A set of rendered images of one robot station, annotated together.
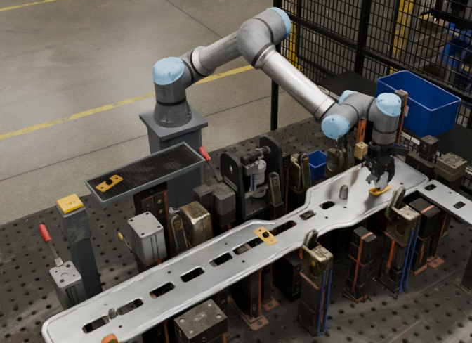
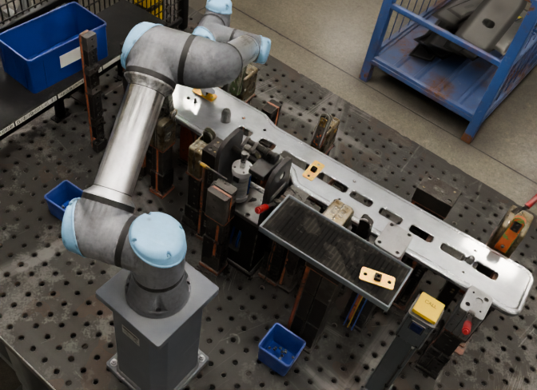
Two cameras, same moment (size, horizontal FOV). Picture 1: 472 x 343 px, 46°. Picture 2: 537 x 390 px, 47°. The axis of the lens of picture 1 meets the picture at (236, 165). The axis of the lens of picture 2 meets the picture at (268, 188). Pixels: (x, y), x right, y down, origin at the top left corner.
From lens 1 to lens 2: 230 cm
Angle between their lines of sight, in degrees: 80
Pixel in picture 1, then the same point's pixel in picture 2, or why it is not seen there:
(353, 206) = (238, 112)
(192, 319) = (443, 193)
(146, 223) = (392, 237)
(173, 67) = (165, 221)
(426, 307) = not seen: hidden behind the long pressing
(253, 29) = (216, 45)
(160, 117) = (187, 289)
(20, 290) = not seen: outside the picture
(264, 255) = (338, 167)
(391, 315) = not seen: hidden behind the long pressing
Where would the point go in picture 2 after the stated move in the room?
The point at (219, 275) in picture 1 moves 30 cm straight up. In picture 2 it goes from (379, 195) to (410, 123)
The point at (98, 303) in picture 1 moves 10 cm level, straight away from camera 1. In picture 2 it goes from (467, 277) to (446, 296)
